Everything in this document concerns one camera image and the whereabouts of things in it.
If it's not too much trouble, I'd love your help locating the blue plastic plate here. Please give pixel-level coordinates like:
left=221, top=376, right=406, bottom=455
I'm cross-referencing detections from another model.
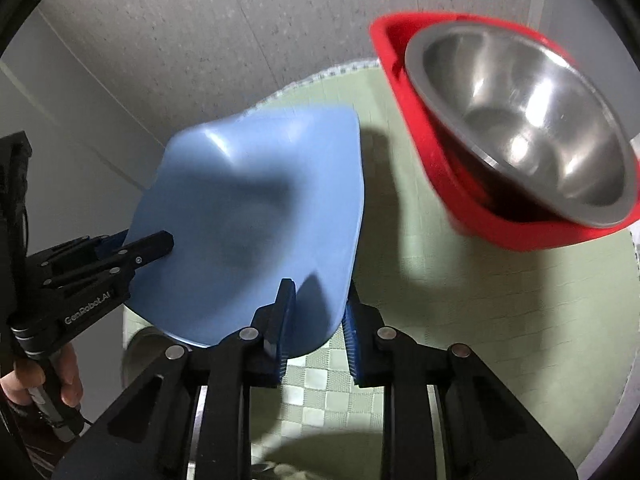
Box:
left=128, top=105, right=364, bottom=358

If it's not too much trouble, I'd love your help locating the person's left hand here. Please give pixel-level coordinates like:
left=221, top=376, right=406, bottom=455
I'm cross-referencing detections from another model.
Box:
left=1, top=344, right=84, bottom=408

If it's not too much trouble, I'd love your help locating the red plastic bin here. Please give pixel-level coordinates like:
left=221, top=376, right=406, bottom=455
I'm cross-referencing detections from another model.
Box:
left=369, top=12, right=639, bottom=252

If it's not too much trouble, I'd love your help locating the green checkered tablecloth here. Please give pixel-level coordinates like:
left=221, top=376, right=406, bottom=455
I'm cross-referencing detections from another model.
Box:
left=248, top=60, right=639, bottom=479

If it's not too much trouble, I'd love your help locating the steel bowl in bin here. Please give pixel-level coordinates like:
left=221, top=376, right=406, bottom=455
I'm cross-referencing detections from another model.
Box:
left=404, top=21, right=638, bottom=228

